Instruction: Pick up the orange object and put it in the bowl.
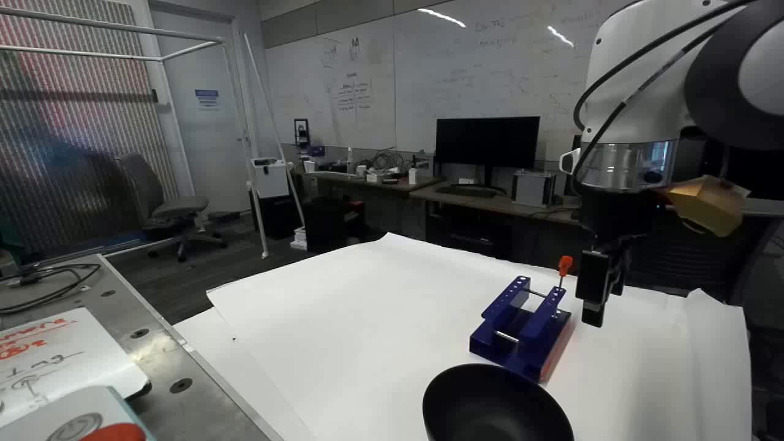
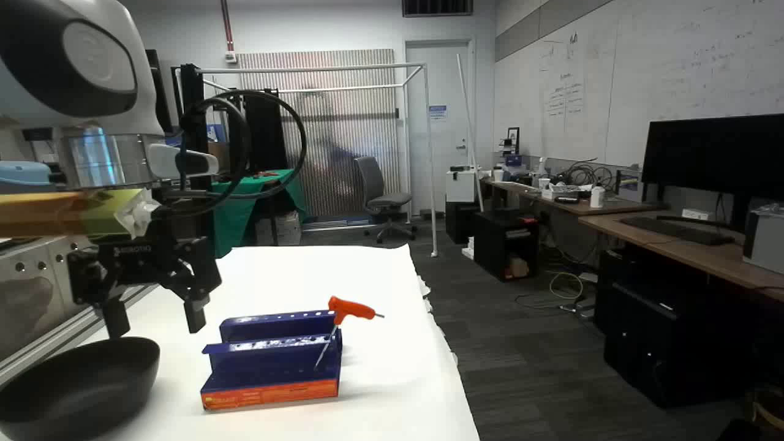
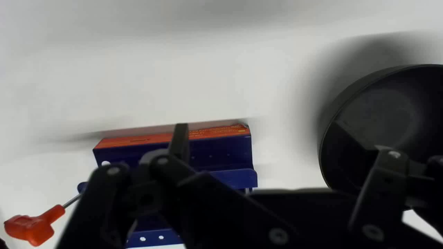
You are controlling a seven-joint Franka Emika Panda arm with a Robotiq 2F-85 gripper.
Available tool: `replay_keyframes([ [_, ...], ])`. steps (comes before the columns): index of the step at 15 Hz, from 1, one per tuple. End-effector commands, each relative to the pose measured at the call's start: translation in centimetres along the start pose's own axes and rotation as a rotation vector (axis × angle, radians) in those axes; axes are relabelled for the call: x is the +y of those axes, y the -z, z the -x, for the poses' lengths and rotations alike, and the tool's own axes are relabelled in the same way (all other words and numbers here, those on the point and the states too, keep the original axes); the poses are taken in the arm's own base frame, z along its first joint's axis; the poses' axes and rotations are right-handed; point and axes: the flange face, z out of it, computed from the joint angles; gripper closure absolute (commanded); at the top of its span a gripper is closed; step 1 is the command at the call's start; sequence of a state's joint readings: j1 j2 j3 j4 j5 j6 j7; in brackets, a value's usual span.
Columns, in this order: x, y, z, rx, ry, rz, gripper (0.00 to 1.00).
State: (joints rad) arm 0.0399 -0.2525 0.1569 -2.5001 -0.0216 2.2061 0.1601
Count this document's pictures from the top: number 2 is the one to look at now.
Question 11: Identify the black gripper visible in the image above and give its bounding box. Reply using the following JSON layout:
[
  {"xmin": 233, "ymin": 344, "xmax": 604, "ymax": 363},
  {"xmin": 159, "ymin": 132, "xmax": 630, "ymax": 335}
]
[{"xmin": 65, "ymin": 187, "xmax": 225, "ymax": 344}]

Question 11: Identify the orange handled hex key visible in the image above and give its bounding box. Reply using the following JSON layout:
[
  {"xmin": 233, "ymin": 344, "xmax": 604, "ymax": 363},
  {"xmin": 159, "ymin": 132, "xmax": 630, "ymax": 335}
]
[{"xmin": 311, "ymin": 295, "xmax": 386, "ymax": 373}]

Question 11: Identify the black frying pan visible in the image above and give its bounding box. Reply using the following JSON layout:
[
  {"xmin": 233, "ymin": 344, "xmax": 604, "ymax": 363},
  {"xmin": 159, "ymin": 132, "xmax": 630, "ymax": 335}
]
[{"xmin": 0, "ymin": 335, "xmax": 163, "ymax": 441}]

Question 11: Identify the green cloth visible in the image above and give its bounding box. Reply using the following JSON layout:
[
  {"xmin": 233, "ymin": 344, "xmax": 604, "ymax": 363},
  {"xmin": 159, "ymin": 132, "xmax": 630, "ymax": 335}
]
[{"xmin": 207, "ymin": 166, "xmax": 311, "ymax": 258}]

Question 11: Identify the black upright stand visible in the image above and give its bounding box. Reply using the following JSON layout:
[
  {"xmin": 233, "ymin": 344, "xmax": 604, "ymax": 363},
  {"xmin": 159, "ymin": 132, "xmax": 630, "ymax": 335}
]
[{"xmin": 168, "ymin": 62, "xmax": 207, "ymax": 170}]

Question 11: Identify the grey office chair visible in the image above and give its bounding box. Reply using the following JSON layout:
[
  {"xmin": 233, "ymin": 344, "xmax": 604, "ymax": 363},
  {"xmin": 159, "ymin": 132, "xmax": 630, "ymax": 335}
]
[{"xmin": 349, "ymin": 155, "xmax": 418, "ymax": 245}]

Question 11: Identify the white door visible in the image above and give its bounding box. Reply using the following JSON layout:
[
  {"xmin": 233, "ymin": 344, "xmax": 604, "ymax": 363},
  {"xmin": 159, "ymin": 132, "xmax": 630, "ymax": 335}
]
[{"xmin": 403, "ymin": 38, "xmax": 474, "ymax": 216}]

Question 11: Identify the black storage box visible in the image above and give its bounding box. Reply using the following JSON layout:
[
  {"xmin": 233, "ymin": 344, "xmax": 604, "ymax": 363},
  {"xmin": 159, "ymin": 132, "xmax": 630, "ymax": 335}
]
[{"xmin": 469, "ymin": 209, "xmax": 544, "ymax": 284}]

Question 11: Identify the ceiling air vent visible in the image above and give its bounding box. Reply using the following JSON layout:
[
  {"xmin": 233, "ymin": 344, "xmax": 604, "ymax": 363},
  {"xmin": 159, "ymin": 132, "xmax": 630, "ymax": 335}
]
[{"xmin": 399, "ymin": 0, "xmax": 477, "ymax": 17}]

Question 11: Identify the black keyboard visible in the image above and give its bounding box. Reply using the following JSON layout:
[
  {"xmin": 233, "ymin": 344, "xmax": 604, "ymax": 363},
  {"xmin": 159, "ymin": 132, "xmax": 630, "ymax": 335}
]
[{"xmin": 619, "ymin": 213, "xmax": 737, "ymax": 248}]

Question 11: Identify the wooden desk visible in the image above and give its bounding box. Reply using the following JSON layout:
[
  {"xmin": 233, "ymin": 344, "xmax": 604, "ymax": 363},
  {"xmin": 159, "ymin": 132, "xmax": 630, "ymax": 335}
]
[{"xmin": 480, "ymin": 177, "xmax": 784, "ymax": 306}]

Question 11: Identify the black computer monitor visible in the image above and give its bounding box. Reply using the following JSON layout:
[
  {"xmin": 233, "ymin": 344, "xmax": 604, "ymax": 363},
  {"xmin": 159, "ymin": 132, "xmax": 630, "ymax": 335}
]
[{"xmin": 639, "ymin": 110, "xmax": 784, "ymax": 234}]

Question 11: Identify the white box device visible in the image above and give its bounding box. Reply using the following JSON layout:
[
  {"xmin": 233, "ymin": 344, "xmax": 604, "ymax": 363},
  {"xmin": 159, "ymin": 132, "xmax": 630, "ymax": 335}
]
[{"xmin": 739, "ymin": 202, "xmax": 784, "ymax": 278}]

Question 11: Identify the aluminium table rail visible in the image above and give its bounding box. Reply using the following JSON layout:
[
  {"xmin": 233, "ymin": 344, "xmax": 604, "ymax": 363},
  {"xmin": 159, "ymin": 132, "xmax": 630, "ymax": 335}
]
[{"xmin": 0, "ymin": 280, "xmax": 157, "ymax": 387}]

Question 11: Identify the black cable loop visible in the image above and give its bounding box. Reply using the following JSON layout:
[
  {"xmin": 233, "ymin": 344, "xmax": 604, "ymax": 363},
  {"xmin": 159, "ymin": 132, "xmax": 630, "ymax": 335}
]
[{"xmin": 178, "ymin": 85, "xmax": 311, "ymax": 216}]

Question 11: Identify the white pipe frame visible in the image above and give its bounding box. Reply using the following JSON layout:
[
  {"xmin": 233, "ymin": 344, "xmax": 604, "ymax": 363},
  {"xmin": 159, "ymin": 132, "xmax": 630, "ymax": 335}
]
[{"xmin": 197, "ymin": 62, "xmax": 440, "ymax": 261}]

